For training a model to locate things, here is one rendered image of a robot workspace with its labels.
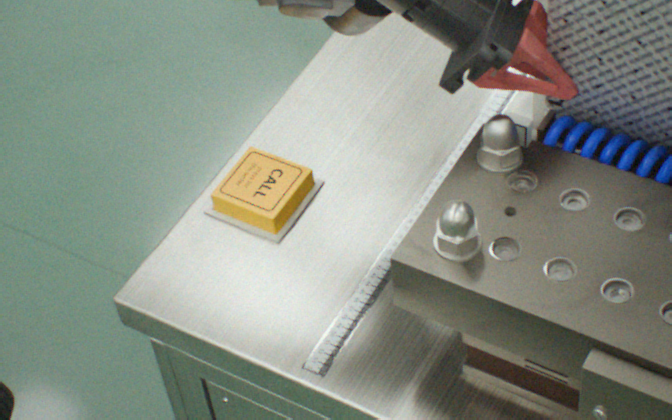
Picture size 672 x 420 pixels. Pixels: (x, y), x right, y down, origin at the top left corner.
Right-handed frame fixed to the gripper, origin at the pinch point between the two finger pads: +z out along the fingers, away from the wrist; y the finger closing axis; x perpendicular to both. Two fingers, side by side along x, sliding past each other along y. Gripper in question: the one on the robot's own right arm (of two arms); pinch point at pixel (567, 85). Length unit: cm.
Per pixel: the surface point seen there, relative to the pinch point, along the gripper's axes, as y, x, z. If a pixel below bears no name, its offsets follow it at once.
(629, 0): 0.9, 11.5, -2.8
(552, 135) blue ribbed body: 3.5, -2.1, 1.1
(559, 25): 0.0, 4.8, -4.4
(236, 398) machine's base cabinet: 23.0, -32.6, -6.2
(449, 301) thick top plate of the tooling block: 19.7, -6.1, -0.9
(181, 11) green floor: -105, -153, -21
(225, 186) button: 7.4, -27.9, -16.5
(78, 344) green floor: -20, -138, -8
